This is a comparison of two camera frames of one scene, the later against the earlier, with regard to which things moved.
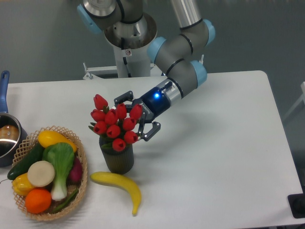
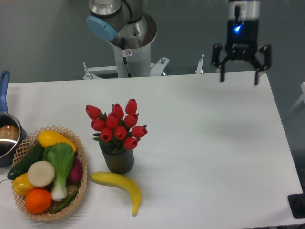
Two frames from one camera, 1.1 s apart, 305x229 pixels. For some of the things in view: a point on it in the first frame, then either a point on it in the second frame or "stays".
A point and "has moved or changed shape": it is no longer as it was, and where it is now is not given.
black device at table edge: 297,202 stays
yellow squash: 46,138 stays
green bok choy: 61,156 stays
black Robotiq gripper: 154,103 → 242,38
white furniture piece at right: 301,98 stays
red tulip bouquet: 115,127 has moved or changed shape
